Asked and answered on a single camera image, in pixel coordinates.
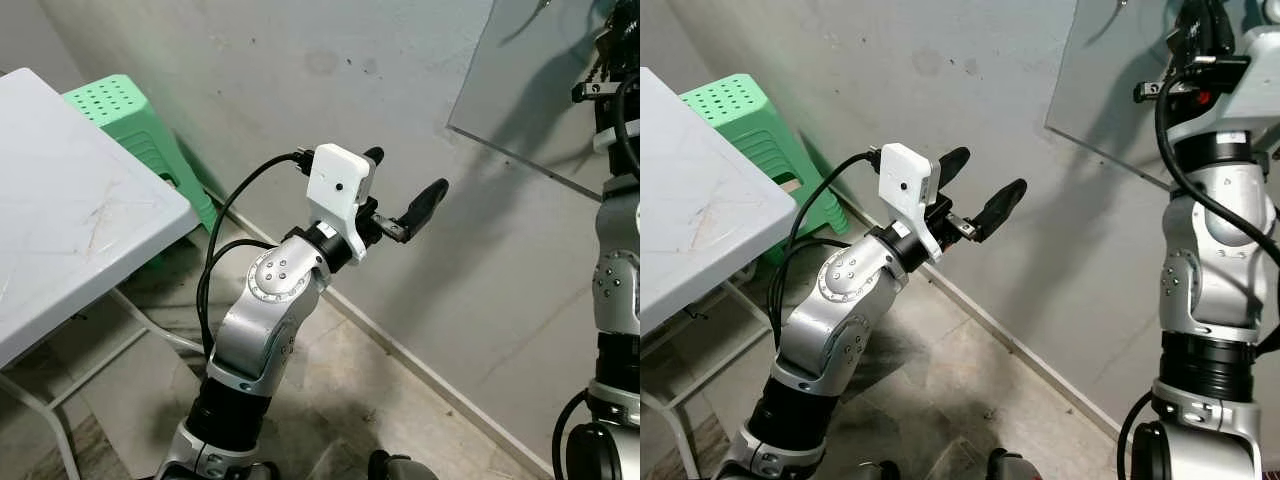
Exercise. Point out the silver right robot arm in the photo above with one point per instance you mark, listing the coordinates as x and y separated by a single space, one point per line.
615 290
1210 290

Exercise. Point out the green plastic stool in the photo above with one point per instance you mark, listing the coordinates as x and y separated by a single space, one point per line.
120 105
740 105

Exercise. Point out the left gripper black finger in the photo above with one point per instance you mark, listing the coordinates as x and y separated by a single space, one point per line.
373 156
955 160
425 200
1000 205

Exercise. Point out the grey glass panel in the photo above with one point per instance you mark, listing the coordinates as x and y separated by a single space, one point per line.
500 90
1090 80

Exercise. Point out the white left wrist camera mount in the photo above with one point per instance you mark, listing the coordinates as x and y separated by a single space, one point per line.
905 185
335 185

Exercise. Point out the dark right robot leg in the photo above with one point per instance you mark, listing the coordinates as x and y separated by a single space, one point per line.
400 467
1015 466

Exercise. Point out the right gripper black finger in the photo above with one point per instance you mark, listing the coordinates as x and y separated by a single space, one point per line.
631 22
608 45
1220 22
1185 30

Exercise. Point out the white folding table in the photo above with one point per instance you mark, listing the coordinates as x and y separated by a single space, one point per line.
60 200
700 200

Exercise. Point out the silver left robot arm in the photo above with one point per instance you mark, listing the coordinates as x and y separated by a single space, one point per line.
840 320
260 320

